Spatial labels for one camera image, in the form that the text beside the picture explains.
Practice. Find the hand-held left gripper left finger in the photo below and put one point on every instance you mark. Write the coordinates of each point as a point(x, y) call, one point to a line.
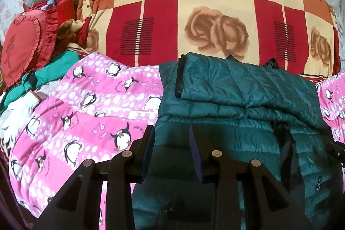
point(149, 149)

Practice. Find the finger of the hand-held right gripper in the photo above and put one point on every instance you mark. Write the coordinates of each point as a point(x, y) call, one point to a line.
point(338, 151)

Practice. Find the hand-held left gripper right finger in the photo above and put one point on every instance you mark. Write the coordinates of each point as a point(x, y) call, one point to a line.
point(195, 154)

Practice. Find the green puffer jacket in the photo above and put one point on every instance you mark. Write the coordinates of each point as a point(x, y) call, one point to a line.
point(242, 90)

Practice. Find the pink penguin print blanket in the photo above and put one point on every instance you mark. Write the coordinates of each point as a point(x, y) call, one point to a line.
point(94, 111)

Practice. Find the teal garment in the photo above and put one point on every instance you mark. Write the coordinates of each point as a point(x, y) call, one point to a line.
point(62, 63)

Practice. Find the white knit glove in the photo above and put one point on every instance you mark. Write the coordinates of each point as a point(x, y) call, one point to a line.
point(18, 114)

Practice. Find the tan cloth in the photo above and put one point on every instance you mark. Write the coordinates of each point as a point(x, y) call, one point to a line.
point(68, 28)

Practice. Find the checkered rose print quilt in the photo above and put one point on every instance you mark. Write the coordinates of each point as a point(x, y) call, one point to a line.
point(172, 3)

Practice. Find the red frilled round cushion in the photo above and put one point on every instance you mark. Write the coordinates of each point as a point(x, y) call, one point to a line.
point(21, 46)

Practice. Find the red cloth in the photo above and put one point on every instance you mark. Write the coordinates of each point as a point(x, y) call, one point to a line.
point(66, 6)

